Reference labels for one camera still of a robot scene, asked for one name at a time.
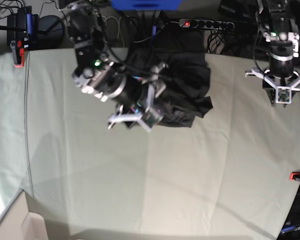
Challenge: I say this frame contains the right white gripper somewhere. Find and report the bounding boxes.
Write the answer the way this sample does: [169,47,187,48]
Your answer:
[107,62,168,133]

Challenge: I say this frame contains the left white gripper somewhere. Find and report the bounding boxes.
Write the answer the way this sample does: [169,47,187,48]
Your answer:
[245,67,300,108]

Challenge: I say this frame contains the dark grey t-shirt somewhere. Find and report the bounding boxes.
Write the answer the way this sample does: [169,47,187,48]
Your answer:
[127,48,213,128]

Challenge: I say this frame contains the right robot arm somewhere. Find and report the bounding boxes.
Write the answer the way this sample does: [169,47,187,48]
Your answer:
[61,0,169,132]

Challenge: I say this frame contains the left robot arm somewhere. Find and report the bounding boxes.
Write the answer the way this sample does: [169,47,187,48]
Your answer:
[245,0,300,106]

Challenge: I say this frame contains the black power strip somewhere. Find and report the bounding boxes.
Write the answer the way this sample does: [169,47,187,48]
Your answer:
[178,18,236,32]

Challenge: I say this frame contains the blue plastic bin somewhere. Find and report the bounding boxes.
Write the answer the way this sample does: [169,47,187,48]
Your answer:
[110,0,181,11]

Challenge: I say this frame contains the light green tablecloth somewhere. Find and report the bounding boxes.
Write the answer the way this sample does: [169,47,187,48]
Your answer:
[0,49,300,240]

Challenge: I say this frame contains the red clamp left corner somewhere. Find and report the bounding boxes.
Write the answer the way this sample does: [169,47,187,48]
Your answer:
[10,40,24,68]

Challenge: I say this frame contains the beige cardboard box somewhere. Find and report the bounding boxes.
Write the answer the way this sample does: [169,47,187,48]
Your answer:
[0,189,49,240]

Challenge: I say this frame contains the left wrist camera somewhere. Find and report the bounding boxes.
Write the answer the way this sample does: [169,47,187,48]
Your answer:
[275,86,292,105]

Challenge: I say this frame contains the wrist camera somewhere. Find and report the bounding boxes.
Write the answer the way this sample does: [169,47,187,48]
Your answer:
[139,110,163,131]
[275,86,292,105]

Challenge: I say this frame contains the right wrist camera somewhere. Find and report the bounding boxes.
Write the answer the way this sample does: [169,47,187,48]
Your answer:
[139,110,163,131]

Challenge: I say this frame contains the white cables on floor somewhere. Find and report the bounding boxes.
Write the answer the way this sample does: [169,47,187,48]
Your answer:
[102,14,131,48]

